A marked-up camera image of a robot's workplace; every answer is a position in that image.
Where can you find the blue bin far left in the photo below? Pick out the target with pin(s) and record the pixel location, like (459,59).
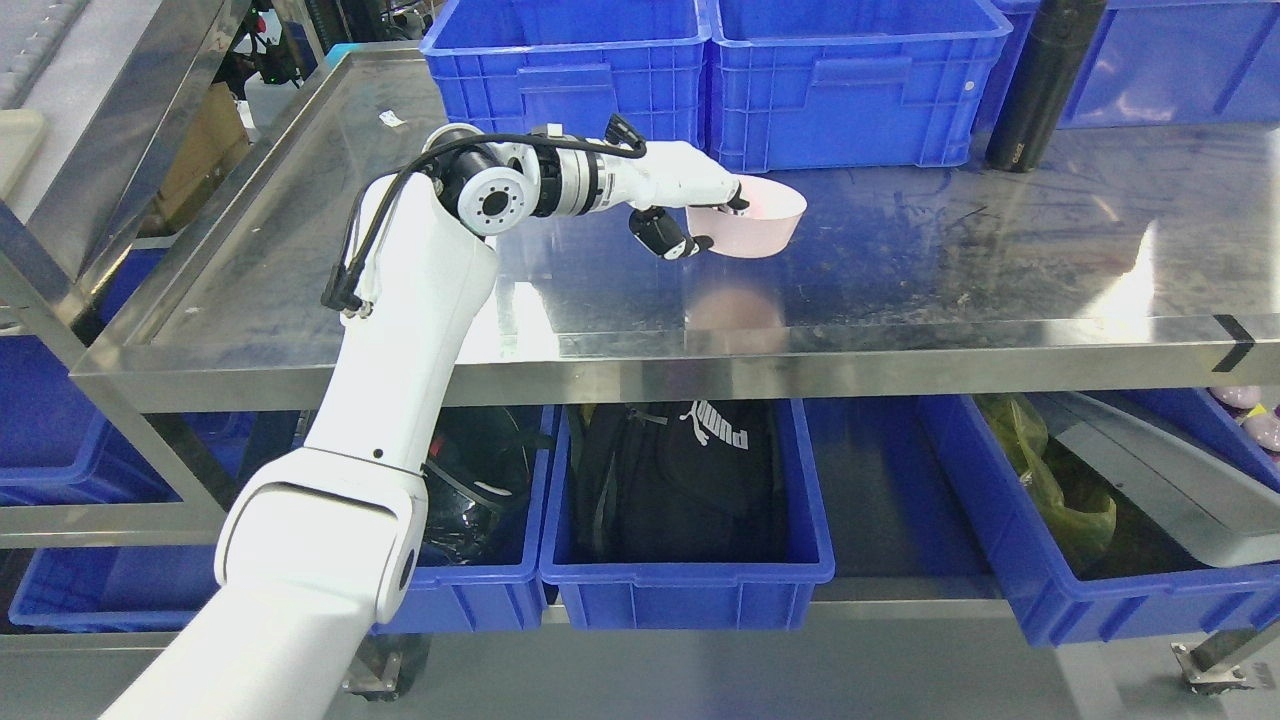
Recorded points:
(57,448)

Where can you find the blue bin lower left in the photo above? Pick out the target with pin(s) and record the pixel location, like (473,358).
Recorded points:
(115,589)

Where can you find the cardboard box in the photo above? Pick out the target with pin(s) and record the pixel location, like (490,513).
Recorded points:
(214,144)

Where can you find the black puma backpack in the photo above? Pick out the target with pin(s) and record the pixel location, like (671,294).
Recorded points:
(686,481)

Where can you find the blue bin with backpack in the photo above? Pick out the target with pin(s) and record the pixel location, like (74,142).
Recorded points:
(696,595)

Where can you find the blue bin with helmet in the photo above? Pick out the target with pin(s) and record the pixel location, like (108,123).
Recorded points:
(493,598)

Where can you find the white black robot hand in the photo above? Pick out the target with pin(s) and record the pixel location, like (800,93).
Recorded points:
(673,174)

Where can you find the black thermos bottle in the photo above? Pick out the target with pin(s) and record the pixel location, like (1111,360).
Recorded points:
(1059,38)

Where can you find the black helmet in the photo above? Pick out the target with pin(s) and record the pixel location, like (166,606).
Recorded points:
(480,474)

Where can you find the yellow green plastic bag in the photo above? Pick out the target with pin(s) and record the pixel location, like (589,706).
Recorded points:
(1069,496)

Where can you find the blue bin with bags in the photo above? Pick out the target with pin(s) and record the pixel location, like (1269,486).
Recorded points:
(1051,604)

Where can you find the blue crate top left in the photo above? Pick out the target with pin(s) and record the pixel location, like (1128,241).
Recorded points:
(512,66)

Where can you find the steel shelf table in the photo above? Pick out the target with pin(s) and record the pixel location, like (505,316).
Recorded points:
(1134,257)

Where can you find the pink ikea bowl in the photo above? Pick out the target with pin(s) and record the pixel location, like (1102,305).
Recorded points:
(766,227)

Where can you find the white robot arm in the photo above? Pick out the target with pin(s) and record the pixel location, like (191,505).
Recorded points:
(321,543)

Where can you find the blue crate top right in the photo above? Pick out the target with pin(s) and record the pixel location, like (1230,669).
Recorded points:
(1165,63)

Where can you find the blue crate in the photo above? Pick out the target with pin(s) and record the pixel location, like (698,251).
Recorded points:
(829,84)
(1165,63)
(512,66)

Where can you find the blue crate top middle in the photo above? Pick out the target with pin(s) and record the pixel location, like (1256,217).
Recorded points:
(829,84)

